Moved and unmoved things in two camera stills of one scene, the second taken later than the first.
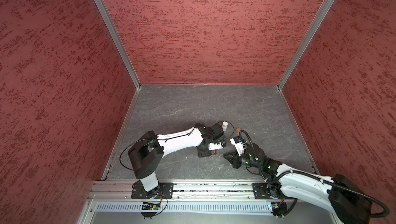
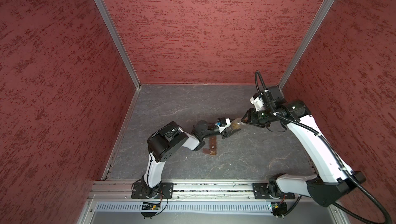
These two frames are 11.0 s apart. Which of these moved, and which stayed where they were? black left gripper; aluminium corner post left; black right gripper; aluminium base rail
Moved: black left gripper; black right gripper
Stayed: aluminium base rail; aluminium corner post left
